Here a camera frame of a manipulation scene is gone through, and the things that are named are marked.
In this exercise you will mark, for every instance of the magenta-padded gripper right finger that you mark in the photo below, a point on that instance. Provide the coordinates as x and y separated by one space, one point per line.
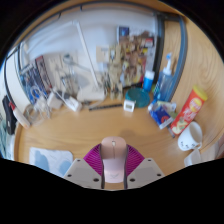
146 171

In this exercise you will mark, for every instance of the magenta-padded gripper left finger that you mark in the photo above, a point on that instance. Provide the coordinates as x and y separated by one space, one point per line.
81 171

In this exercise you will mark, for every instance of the pink computer mouse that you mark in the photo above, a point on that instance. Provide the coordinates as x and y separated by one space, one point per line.
113 160

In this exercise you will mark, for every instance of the blue cloud print mouse pad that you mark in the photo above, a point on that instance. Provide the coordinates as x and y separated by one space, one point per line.
50 158

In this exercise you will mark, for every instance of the clear plastic cup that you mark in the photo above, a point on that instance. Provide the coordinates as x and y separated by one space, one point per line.
193 158

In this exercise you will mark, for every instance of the white face print mug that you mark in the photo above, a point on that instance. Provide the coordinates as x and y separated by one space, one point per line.
189 138

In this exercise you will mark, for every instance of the blue tissue pack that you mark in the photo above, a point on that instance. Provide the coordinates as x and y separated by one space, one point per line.
161 115

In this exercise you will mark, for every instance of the small white desk clock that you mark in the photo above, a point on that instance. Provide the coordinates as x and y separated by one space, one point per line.
129 106

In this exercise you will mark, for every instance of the white power adapter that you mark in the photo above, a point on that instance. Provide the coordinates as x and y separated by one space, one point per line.
71 104

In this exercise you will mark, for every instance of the black pen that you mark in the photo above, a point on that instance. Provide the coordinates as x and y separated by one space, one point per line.
105 107

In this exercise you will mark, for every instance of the red chips can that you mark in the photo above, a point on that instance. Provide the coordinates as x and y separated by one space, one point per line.
188 111

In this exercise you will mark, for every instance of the teal round dish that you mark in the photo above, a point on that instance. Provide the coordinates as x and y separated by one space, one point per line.
138 97

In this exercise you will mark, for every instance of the white desk lamp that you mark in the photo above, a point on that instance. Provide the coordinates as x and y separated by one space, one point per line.
90 95

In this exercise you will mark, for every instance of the blue spray bottle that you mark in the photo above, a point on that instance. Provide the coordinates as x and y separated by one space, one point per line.
163 85

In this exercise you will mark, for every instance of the brown tree figurine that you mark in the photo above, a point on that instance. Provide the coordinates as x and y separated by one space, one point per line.
114 75

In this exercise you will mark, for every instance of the blue robot model box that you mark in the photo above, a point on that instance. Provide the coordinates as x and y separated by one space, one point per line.
31 80

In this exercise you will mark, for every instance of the colourful poster box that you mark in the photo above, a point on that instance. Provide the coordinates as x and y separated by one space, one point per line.
136 56

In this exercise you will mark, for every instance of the grey metal desk frame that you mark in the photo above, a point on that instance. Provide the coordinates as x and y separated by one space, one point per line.
160 40

